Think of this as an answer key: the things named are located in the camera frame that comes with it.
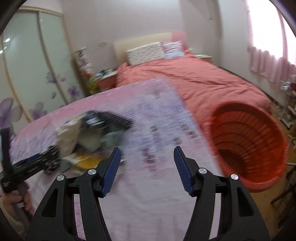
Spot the grey green fuzzy sock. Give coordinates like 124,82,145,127
100,131,124,149

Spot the pink window curtain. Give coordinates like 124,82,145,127
245,1,295,84

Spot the white floral pillow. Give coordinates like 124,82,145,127
126,42,165,66

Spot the black dotted mesh mat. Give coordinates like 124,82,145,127
82,110,133,133

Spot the pink nightstand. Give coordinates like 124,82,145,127
96,71,117,91
195,54,212,63

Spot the beige and pink headboard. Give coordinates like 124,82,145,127
113,31,189,65

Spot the person left hand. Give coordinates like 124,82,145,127
1,183,34,216

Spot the pink left nightstand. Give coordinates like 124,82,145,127
96,71,117,91

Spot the pink floral tablecloth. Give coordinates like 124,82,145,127
11,79,221,240

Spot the pink striped pillow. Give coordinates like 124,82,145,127
162,41,186,60

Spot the wall light switch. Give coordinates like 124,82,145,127
98,41,107,46

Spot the pink right nightstand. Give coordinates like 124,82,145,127
195,54,212,63

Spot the coral pink bed duvet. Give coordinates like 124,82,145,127
116,54,271,123

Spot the blue foil snack bag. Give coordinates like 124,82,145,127
82,113,105,129

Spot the white wire rack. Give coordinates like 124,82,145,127
279,79,295,129

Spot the paper wrapper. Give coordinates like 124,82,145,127
62,153,105,170

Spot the light green white towel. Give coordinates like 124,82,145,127
78,127,102,152

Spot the orange plastic laundry basket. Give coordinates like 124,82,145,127
202,101,288,192

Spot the hanging plush toy stack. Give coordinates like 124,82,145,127
75,47,96,94

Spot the sliding wardrobe with flowers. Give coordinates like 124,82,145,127
1,7,85,138

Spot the beige paper bag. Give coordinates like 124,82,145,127
55,120,82,158

